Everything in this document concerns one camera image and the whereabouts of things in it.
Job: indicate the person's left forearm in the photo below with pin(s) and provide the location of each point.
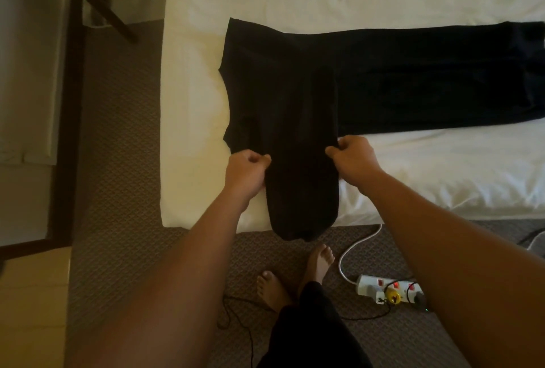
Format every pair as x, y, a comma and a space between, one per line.
162, 295

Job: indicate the person's right hand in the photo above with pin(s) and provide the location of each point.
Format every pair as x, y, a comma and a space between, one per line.
353, 159

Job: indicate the black t-shirt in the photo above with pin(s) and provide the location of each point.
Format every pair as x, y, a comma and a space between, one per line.
383, 74

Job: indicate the person's right forearm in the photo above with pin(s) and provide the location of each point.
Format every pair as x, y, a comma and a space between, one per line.
460, 270

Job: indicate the white power strip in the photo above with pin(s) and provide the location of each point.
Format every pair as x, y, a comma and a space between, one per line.
390, 288

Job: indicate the white bed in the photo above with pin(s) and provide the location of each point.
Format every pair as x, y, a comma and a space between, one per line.
196, 82

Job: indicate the person's left leg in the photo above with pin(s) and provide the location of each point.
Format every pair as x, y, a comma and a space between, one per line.
289, 321

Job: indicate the person's right leg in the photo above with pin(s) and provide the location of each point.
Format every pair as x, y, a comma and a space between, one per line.
319, 263

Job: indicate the person's left hand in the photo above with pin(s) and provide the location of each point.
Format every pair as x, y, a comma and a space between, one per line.
245, 174

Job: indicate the person's leg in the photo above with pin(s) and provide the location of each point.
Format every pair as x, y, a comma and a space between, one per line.
289, 321
319, 263

